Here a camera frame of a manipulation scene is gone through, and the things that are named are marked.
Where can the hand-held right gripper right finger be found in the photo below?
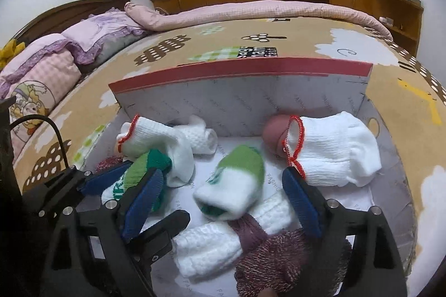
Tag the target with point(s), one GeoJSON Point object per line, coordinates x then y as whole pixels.
{"type": "Point", "coordinates": [303, 203]}

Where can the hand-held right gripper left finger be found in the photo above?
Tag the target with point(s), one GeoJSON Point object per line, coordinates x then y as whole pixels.
{"type": "Point", "coordinates": [143, 203]}

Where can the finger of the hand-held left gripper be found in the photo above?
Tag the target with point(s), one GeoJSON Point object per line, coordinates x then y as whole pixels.
{"type": "Point", "coordinates": [104, 178]}
{"type": "Point", "coordinates": [167, 230]}

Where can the green white sock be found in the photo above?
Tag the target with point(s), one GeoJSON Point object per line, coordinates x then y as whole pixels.
{"type": "Point", "coordinates": [137, 171]}
{"type": "Point", "coordinates": [233, 182]}

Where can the white purple knit cloth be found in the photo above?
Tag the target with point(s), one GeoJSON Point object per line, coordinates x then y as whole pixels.
{"type": "Point", "coordinates": [205, 248]}

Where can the white sock red trim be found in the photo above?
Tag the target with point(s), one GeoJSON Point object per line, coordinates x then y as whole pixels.
{"type": "Point", "coordinates": [163, 143]}

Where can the white knit sock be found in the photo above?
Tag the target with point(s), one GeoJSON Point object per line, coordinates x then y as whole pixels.
{"type": "Point", "coordinates": [200, 138]}

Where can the red cardboard shoe box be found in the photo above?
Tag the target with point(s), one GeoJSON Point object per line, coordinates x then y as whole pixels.
{"type": "Point", "coordinates": [244, 91]}

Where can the maroon sock with tan cuff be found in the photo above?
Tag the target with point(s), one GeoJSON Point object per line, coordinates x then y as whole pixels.
{"type": "Point", "coordinates": [108, 164]}

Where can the maroon knit sock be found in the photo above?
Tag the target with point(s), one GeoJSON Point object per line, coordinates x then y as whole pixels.
{"type": "Point", "coordinates": [285, 262]}

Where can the pink makeup sponge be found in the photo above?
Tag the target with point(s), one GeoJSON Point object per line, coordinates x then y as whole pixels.
{"type": "Point", "coordinates": [273, 135]}

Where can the pink checked cartoon pillow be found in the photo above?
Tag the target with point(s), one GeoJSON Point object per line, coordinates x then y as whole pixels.
{"type": "Point", "coordinates": [45, 84]}

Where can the yellow plush toy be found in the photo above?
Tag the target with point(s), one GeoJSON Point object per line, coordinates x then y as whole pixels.
{"type": "Point", "coordinates": [10, 51]}

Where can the pink ruffled pillow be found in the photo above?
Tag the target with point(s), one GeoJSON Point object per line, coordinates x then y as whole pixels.
{"type": "Point", "coordinates": [38, 49]}

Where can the purple ruffled pillow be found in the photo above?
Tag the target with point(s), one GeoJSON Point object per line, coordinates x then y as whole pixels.
{"type": "Point", "coordinates": [104, 29]}

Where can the dark wooden headboard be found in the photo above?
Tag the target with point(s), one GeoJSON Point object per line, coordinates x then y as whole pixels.
{"type": "Point", "coordinates": [69, 9]}

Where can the pink checked quilt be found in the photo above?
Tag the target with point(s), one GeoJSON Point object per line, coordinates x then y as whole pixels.
{"type": "Point", "coordinates": [244, 13]}

